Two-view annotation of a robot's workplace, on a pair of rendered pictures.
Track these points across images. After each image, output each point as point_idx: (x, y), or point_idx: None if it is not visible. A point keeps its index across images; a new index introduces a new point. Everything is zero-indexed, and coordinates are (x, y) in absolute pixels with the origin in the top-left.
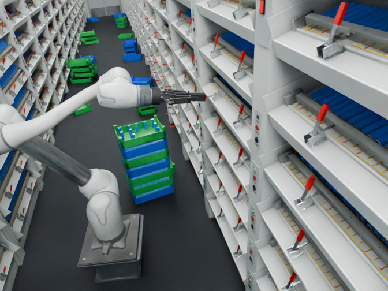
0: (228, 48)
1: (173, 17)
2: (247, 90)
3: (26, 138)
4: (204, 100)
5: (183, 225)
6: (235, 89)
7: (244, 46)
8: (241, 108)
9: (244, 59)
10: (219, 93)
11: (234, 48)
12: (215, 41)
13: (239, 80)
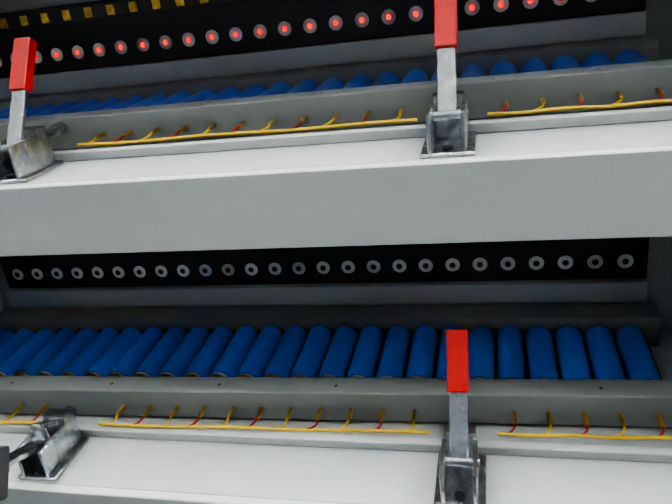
0: (113, 120)
1: None
2: (671, 143)
3: None
4: (3, 489)
5: None
6: (422, 240)
7: (214, 97)
8: (466, 352)
9: (353, 95)
10: (68, 416)
11: (165, 105)
12: (13, 80)
13: (485, 150)
